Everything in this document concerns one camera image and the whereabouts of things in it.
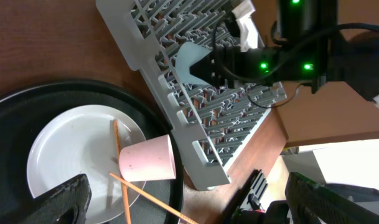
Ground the round black serving tray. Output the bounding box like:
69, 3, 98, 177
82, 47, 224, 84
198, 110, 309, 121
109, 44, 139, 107
0, 80, 171, 223

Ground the grey dishwasher rack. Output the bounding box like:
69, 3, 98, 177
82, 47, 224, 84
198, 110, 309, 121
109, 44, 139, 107
96, 0, 286, 190

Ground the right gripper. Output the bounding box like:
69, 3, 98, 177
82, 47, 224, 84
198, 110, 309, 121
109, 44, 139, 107
175, 42, 279, 88

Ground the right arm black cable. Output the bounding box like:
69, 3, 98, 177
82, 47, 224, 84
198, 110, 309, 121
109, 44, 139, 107
212, 23, 379, 110

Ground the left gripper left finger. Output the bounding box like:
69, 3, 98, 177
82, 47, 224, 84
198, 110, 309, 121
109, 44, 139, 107
19, 174, 91, 224

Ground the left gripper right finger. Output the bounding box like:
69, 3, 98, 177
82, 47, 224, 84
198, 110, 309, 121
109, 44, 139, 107
284, 172, 379, 224

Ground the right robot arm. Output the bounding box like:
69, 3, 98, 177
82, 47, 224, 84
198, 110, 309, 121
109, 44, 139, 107
175, 0, 379, 106

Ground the grey round plate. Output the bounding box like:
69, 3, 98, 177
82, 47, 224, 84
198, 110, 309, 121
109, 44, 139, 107
27, 105, 146, 223

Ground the wooden chopstick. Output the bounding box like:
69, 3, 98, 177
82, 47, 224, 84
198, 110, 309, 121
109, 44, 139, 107
112, 119, 133, 224
109, 172, 198, 224

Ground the pink cup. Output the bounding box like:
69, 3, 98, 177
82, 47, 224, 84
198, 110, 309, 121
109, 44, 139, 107
119, 134, 177, 182

